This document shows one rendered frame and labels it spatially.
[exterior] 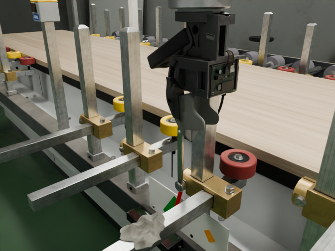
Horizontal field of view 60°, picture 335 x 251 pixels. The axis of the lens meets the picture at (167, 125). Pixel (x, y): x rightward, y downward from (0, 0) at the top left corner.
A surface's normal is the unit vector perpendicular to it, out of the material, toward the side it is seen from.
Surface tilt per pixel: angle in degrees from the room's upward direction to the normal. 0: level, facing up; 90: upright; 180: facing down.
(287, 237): 90
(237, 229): 0
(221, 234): 90
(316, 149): 0
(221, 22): 89
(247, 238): 0
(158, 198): 90
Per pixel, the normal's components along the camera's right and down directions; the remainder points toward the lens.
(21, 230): 0.00, -0.91
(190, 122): -0.75, 0.32
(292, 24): -0.29, 0.39
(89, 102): 0.67, 0.30
